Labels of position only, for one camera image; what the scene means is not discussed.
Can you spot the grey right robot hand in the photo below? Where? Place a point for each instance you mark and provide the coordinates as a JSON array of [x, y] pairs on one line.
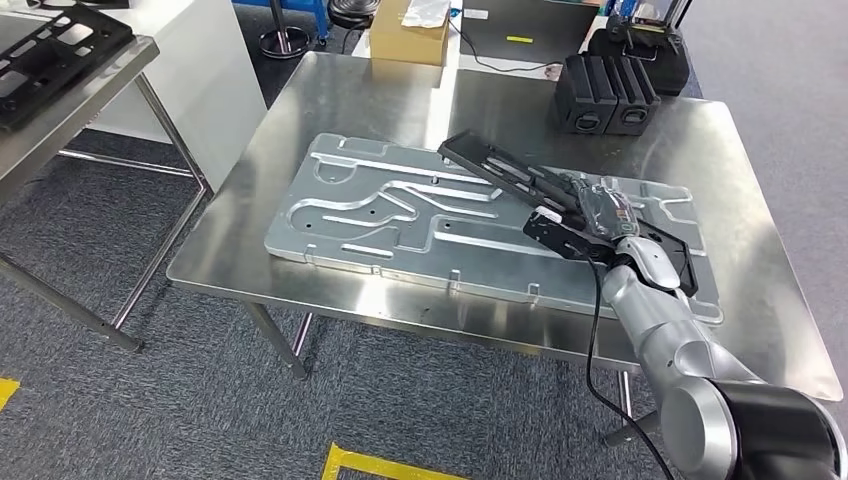
[[606, 208]]

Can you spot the black plastic frame part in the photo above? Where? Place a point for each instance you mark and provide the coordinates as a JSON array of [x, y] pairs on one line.
[[66, 60], [503, 169]]

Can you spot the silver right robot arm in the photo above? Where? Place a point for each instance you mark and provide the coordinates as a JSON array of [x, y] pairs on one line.
[[662, 318]]

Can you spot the steel workbench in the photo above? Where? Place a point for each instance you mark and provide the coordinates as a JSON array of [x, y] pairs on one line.
[[364, 99]]

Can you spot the black equipment bag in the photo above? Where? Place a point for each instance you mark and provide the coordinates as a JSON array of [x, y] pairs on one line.
[[656, 63]]

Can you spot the aluminium fixture plate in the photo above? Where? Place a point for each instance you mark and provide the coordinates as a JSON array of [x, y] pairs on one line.
[[371, 225]]

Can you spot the cardboard box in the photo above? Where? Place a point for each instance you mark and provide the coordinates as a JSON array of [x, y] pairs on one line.
[[404, 43]]

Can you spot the clear plastic bag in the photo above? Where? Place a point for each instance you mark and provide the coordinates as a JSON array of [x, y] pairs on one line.
[[427, 12]]

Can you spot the black round stand base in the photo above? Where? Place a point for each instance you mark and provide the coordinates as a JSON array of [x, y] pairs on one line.
[[283, 43]]

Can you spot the white cabinet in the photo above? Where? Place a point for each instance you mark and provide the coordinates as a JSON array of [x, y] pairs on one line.
[[199, 79]]

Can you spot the steel table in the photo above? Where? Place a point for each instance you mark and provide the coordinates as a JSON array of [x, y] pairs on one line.
[[66, 126]]

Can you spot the black camera bracket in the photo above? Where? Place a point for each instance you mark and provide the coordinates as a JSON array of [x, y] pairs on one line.
[[563, 240]]

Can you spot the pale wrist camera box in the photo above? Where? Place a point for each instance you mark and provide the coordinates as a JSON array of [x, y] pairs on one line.
[[548, 213]]

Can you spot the blue frame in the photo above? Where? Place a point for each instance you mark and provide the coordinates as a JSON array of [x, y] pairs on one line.
[[318, 16]]

